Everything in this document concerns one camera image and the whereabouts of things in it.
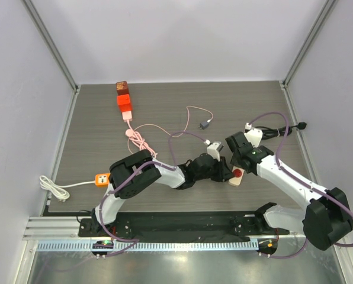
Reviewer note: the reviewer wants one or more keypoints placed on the orange power strip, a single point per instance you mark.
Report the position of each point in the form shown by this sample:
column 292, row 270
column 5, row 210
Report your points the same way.
column 102, row 179

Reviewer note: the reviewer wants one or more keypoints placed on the brown wooden block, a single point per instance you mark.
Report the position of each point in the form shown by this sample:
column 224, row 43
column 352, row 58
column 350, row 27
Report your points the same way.
column 122, row 87

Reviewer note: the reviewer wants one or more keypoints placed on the red orange block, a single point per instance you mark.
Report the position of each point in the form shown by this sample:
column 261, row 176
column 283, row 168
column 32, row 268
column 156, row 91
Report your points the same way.
column 124, row 103

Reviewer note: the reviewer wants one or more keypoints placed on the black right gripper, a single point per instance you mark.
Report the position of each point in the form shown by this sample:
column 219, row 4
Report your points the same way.
column 236, row 148

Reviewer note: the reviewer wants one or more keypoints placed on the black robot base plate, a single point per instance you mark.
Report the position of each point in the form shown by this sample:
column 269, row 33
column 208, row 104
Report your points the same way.
column 186, row 227

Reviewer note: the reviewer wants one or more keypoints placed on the white slotted cable duct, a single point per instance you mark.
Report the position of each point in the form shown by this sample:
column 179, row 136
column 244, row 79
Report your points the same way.
column 108, row 247

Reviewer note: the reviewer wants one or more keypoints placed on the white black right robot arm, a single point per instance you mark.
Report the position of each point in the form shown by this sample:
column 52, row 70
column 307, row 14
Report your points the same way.
column 324, row 216

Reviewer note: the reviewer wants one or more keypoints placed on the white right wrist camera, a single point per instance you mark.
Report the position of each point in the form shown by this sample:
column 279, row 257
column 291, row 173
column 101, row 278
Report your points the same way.
column 253, row 135

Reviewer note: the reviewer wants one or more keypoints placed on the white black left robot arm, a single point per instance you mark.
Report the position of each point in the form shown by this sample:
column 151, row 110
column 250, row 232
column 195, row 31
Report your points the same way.
column 133, row 174

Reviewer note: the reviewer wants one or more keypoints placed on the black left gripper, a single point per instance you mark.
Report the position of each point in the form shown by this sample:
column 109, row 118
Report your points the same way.
column 223, row 173

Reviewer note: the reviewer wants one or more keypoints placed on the beige power strip red sockets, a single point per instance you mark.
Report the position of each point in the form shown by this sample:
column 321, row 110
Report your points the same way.
column 238, row 175

